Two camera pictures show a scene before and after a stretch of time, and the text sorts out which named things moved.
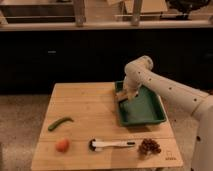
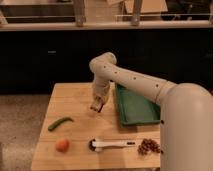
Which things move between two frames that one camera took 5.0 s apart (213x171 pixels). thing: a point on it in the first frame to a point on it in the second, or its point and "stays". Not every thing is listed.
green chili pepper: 53,125 stays
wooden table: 81,130 stays
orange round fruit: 62,145 stays
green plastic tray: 145,109 stays
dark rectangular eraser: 122,99 to 95,109
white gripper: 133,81 to 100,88
